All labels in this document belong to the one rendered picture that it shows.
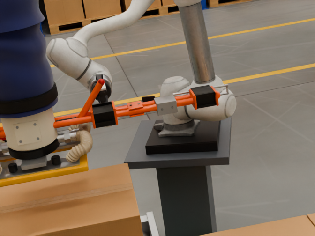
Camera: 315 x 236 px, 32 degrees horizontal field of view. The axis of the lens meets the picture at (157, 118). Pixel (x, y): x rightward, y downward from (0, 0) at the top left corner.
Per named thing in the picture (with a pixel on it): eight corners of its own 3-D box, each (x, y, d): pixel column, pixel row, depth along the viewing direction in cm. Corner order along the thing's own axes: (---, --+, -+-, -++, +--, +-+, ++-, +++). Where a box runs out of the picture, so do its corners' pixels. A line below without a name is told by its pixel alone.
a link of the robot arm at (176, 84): (174, 112, 290) (168, 71, 282) (204, 115, 279) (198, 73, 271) (156, 123, 278) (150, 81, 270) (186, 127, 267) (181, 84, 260)
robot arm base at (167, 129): (159, 123, 293) (158, 114, 291) (200, 122, 286) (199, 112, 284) (150, 137, 276) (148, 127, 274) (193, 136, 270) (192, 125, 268)
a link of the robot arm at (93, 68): (102, 102, 221) (75, 84, 216) (100, 90, 235) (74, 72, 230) (118, 81, 219) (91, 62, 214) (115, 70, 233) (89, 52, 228)
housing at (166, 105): (158, 116, 188) (156, 104, 186) (154, 109, 194) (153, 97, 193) (178, 113, 189) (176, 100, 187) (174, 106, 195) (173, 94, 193)
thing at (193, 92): (195, 109, 188) (193, 96, 187) (190, 102, 195) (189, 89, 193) (219, 105, 189) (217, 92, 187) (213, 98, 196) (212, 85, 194)
